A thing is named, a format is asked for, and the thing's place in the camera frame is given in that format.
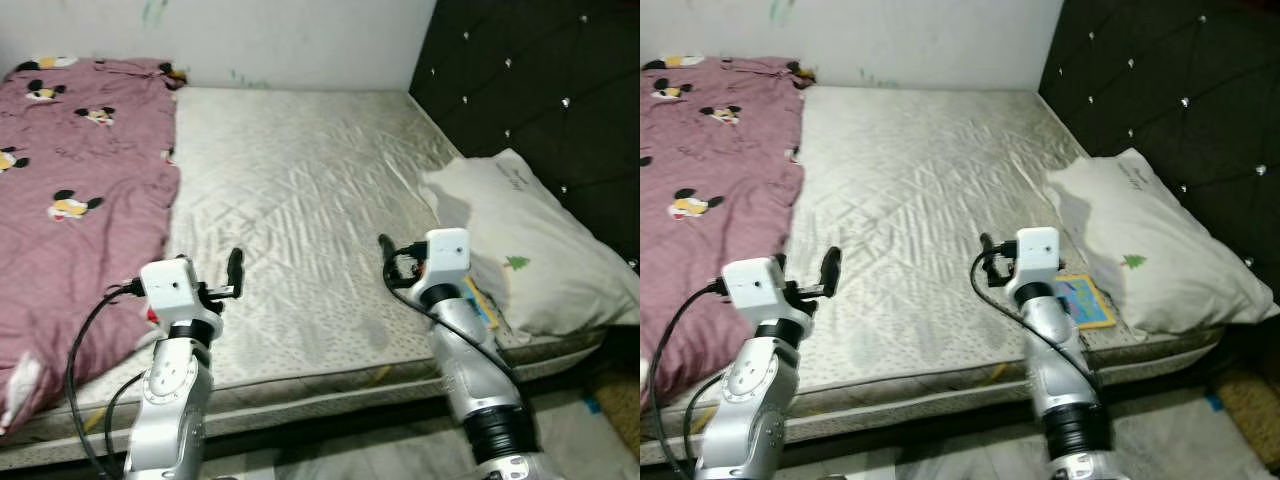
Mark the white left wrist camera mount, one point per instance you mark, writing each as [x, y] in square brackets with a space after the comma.
[170, 285]
[755, 285]

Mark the white pillow with tree print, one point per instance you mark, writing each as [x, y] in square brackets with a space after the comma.
[540, 240]
[1170, 240]

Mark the brown woven mat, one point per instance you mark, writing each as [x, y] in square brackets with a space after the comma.
[620, 400]
[1250, 400]

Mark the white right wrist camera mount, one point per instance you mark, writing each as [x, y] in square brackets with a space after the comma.
[445, 255]
[1035, 255]

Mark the dark tufted headboard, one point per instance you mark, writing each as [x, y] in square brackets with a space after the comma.
[540, 90]
[1170, 90]

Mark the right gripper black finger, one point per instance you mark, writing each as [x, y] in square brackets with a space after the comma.
[387, 248]
[985, 247]

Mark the blue yellow children's book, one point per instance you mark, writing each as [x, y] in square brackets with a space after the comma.
[1090, 300]
[483, 305]

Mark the dark bed base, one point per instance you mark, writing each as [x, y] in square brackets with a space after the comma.
[950, 400]
[400, 400]

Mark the quilted white mattress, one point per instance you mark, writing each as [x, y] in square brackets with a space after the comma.
[300, 180]
[920, 180]

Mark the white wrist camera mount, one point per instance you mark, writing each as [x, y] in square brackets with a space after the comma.
[1035, 255]
[445, 255]
[170, 285]
[755, 285]

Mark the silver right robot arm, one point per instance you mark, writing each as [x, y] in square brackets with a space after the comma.
[1050, 370]
[470, 370]

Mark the pink Mickey Mouse blanket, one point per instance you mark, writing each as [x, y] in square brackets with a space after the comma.
[710, 200]
[80, 200]

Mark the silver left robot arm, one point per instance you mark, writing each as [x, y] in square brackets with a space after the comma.
[170, 400]
[755, 400]

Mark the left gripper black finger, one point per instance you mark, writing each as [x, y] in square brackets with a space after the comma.
[831, 268]
[236, 268]

